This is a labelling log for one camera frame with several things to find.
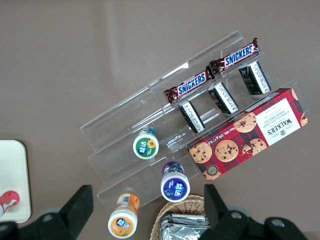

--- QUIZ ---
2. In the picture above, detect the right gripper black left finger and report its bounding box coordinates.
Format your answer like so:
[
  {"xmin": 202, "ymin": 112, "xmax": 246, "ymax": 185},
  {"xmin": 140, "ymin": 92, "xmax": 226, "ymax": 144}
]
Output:
[{"xmin": 0, "ymin": 184, "xmax": 95, "ymax": 240}]

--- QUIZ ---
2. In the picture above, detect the aluminium foil tray stack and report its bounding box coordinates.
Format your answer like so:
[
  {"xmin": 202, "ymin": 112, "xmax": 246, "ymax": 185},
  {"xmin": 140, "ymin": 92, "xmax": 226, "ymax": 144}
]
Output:
[{"xmin": 159, "ymin": 213, "xmax": 212, "ymax": 240}]

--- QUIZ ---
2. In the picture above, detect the green gum bottle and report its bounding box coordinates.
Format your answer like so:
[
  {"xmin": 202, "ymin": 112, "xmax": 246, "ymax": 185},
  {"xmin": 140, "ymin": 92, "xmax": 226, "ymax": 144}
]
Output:
[{"xmin": 132, "ymin": 128, "xmax": 160, "ymax": 160}]

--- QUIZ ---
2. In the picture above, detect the cream plastic serving tray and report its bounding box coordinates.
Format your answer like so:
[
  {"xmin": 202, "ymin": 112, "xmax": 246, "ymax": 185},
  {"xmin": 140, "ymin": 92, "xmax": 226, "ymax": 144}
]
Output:
[{"xmin": 0, "ymin": 139, "xmax": 33, "ymax": 224}]

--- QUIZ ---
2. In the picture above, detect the red gum bottle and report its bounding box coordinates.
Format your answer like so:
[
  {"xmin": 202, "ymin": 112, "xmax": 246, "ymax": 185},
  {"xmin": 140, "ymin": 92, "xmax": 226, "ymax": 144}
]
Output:
[{"xmin": 0, "ymin": 190, "xmax": 20, "ymax": 218}]

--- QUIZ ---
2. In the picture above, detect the orange gum bottle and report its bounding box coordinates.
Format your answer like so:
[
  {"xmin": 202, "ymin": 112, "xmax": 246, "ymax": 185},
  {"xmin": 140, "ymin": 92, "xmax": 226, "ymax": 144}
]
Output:
[{"xmin": 107, "ymin": 192, "xmax": 141, "ymax": 240}]

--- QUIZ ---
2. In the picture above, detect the small black white box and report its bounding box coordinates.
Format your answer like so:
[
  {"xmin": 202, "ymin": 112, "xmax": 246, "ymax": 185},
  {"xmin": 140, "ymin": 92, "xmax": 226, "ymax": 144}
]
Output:
[
  {"xmin": 177, "ymin": 99, "xmax": 206, "ymax": 135},
  {"xmin": 207, "ymin": 81, "xmax": 240, "ymax": 115},
  {"xmin": 238, "ymin": 60, "xmax": 272, "ymax": 96}
]

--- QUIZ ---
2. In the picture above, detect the red Walkers cookie box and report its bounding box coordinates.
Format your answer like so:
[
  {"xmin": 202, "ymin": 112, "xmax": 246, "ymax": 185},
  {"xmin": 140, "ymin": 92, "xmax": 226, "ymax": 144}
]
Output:
[{"xmin": 186, "ymin": 87, "xmax": 310, "ymax": 183}]

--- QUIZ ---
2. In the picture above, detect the clear acrylic stepped snack stand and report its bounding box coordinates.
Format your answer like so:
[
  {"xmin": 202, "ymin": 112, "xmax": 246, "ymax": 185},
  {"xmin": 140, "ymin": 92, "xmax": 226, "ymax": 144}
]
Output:
[{"xmin": 79, "ymin": 29, "xmax": 312, "ymax": 208}]

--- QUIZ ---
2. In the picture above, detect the purple gum bottle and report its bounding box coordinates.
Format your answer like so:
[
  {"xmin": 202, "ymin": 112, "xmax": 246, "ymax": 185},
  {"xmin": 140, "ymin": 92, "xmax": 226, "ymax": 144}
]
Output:
[{"xmin": 159, "ymin": 161, "xmax": 191, "ymax": 203}]

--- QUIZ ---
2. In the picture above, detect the Snickers chocolate bar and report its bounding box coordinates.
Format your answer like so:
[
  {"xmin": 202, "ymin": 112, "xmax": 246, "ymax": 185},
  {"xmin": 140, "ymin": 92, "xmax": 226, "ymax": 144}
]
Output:
[
  {"xmin": 208, "ymin": 37, "xmax": 261, "ymax": 75},
  {"xmin": 163, "ymin": 70, "xmax": 215, "ymax": 106}
]

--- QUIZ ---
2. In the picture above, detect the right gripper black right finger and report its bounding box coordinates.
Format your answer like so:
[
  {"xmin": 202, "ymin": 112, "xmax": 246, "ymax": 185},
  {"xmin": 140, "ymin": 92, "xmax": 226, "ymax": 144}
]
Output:
[{"xmin": 203, "ymin": 184, "xmax": 307, "ymax": 240}]

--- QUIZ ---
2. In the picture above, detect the deep wicker basket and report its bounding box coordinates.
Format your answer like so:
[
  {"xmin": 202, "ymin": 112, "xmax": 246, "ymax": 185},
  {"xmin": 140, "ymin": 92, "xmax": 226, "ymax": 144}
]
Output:
[{"xmin": 149, "ymin": 194, "xmax": 213, "ymax": 240}]

